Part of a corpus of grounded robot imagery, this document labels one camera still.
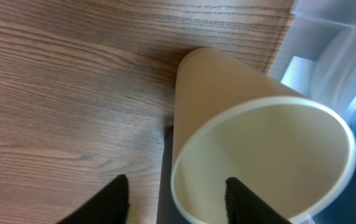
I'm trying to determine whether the cream tall cup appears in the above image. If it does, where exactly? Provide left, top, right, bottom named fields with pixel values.
left=171, top=47, right=356, bottom=223
left=156, top=126, right=189, bottom=224

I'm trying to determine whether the clear plastic storage container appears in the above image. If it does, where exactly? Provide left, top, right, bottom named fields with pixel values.
left=268, top=0, right=356, bottom=124

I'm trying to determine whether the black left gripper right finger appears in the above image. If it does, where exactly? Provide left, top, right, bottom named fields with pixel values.
left=225, top=177, right=291, bottom=224

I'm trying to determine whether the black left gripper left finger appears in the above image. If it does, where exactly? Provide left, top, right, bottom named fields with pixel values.
left=58, top=174, right=129, bottom=224

